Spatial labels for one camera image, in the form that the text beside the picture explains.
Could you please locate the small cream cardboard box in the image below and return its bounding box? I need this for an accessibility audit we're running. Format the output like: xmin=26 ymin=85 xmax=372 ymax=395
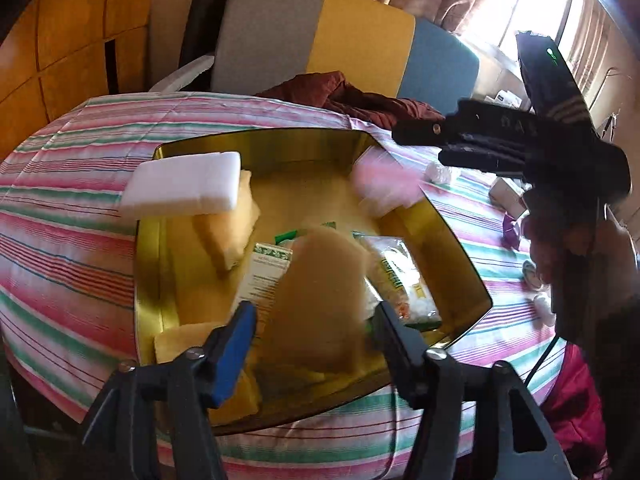
xmin=489 ymin=177 xmax=532 ymax=217

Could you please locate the window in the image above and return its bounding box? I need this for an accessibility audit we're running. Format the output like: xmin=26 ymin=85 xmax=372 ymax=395
xmin=450 ymin=0 xmax=616 ymax=76

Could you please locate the gold tin box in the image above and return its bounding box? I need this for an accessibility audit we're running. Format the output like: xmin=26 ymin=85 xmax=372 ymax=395
xmin=134 ymin=127 xmax=493 ymax=421

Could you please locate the maroon jacket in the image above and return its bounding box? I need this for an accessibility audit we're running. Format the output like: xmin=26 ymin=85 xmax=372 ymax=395
xmin=255 ymin=71 xmax=446 ymax=133

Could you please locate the wooden wardrobe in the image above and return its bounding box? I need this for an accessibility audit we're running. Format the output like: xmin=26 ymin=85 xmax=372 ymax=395
xmin=0 ymin=0 xmax=161 ymax=161

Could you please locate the striped pink curtain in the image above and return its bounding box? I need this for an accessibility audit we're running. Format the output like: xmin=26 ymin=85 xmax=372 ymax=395
xmin=565 ymin=0 xmax=621 ymax=106

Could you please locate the purple packet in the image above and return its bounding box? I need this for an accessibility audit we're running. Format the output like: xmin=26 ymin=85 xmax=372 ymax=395
xmin=501 ymin=211 xmax=527 ymax=252

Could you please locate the white foam sponge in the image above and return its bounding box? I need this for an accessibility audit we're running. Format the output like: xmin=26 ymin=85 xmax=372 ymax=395
xmin=119 ymin=151 xmax=242 ymax=222

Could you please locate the person's right hand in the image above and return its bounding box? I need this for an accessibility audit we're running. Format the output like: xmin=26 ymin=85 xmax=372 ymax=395
xmin=524 ymin=195 xmax=640 ymax=321

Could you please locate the red quilted cloth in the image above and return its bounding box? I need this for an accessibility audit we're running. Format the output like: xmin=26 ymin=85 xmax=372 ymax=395
xmin=542 ymin=342 xmax=613 ymax=480

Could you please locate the clear packet with green label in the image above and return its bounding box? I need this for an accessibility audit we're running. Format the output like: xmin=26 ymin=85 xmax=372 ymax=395
xmin=357 ymin=232 xmax=445 ymax=332

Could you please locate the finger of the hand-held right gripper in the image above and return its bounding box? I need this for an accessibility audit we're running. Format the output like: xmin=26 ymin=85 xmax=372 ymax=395
xmin=392 ymin=99 xmax=536 ymax=148
xmin=437 ymin=136 xmax=533 ymax=177

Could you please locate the white fluffy wad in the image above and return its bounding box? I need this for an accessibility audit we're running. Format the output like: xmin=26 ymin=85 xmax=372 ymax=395
xmin=424 ymin=161 xmax=463 ymax=187

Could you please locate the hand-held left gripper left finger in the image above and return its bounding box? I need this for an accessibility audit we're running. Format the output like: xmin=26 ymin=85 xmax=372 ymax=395
xmin=80 ymin=300 xmax=261 ymax=480

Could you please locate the grey yellow blue armchair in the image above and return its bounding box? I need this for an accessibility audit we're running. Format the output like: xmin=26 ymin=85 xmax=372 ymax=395
xmin=147 ymin=0 xmax=481 ymax=111

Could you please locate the white box with blue label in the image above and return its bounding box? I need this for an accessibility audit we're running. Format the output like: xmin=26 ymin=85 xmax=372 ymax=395
xmin=484 ymin=87 xmax=526 ymax=111

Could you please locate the black cable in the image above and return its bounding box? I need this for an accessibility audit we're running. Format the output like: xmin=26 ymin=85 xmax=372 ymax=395
xmin=522 ymin=332 xmax=568 ymax=391

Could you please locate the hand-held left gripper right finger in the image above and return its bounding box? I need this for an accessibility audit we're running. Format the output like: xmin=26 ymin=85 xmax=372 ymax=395
xmin=371 ymin=301 xmax=576 ymax=480

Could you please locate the black rolled mat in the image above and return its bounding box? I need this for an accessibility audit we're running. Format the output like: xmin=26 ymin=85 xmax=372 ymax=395
xmin=179 ymin=0 xmax=243 ymax=93

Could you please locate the tan sponge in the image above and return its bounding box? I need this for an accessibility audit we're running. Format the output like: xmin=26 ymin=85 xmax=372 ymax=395
xmin=262 ymin=226 xmax=375 ymax=377

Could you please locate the sponge packet with printed paper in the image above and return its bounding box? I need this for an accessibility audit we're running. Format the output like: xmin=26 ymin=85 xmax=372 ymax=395
xmin=239 ymin=225 xmax=313 ymax=313

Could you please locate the pink fluffy hair tie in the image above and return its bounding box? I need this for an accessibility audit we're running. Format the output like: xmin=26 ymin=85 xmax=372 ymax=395
xmin=349 ymin=151 xmax=425 ymax=217

